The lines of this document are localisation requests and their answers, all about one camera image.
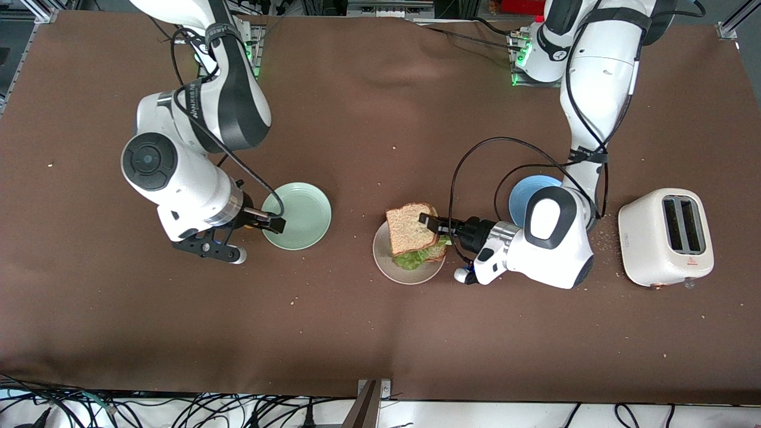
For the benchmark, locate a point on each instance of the light green plate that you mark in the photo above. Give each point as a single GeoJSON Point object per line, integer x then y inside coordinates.
{"type": "Point", "coordinates": [306, 214]}

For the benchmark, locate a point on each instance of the grey metal equipment box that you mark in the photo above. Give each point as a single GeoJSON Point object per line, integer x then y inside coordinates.
{"type": "Point", "coordinates": [386, 7]}

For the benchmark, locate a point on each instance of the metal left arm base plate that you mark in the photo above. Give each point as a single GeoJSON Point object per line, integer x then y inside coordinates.
{"type": "Point", "coordinates": [517, 80]}

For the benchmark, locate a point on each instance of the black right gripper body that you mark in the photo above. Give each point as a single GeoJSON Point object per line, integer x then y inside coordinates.
{"type": "Point", "coordinates": [248, 218]}

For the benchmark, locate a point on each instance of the white two-slot toaster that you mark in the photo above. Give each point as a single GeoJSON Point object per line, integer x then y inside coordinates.
{"type": "Point", "coordinates": [645, 244]}

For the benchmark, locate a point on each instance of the beige plate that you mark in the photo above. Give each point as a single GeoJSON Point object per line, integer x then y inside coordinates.
{"type": "Point", "coordinates": [410, 276]}

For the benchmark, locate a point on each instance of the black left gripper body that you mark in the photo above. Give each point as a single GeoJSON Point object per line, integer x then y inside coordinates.
{"type": "Point", "coordinates": [474, 230]}

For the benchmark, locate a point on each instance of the brown bread slice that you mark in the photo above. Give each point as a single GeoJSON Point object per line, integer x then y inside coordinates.
{"type": "Point", "coordinates": [441, 252]}
{"type": "Point", "coordinates": [410, 229]}

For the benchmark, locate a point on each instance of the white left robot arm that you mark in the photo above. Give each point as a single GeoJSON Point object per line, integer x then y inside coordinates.
{"type": "Point", "coordinates": [553, 255]}

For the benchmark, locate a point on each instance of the metal table edge bracket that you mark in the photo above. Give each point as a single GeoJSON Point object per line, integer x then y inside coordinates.
{"type": "Point", "coordinates": [365, 410]}

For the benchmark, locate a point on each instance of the aluminium frame profile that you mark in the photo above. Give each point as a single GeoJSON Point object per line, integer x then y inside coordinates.
{"type": "Point", "coordinates": [728, 30]}
{"type": "Point", "coordinates": [35, 18]}

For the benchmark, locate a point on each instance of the blue plate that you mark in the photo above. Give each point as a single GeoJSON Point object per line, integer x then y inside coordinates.
{"type": "Point", "coordinates": [520, 202]}

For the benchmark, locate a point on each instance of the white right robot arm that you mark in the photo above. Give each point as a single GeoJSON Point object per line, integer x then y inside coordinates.
{"type": "Point", "coordinates": [184, 184]}

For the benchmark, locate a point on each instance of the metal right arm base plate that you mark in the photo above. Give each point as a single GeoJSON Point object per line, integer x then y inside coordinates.
{"type": "Point", "coordinates": [259, 35]}

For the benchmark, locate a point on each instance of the brown table cloth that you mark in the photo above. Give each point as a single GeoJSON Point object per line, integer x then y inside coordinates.
{"type": "Point", "coordinates": [357, 119]}

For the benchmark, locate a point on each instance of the green lettuce leaf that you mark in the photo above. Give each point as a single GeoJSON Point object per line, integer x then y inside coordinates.
{"type": "Point", "coordinates": [410, 260]}

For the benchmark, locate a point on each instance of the red box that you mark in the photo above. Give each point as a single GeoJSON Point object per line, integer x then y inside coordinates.
{"type": "Point", "coordinates": [523, 6]}

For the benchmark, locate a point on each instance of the grey toaster power plug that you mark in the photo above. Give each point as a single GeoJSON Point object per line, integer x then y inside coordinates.
{"type": "Point", "coordinates": [688, 285]}

